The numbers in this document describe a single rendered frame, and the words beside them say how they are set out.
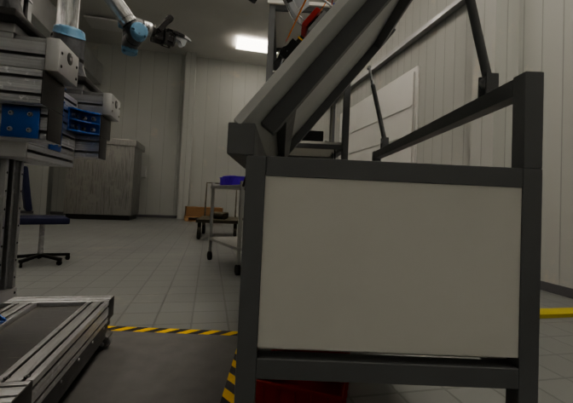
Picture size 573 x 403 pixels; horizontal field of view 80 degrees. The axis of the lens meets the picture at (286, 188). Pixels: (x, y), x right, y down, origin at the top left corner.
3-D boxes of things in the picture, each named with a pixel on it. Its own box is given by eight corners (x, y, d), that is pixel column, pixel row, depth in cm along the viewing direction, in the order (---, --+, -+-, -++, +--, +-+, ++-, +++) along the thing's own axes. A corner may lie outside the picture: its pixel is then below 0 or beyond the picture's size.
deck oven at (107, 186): (141, 217, 994) (145, 146, 1001) (131, 221, 872) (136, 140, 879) (79, 215, 958) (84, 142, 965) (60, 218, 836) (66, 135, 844)
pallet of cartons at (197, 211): (222, 220, 1045) (222, 207, 1047) (223, 221, 966) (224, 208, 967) (184, 219, 1020) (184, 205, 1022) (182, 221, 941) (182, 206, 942)
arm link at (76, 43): (51, 49, 133) (54, 15, 134) (49, 60, 144) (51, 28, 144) (86, 58, 141) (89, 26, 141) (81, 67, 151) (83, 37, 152)
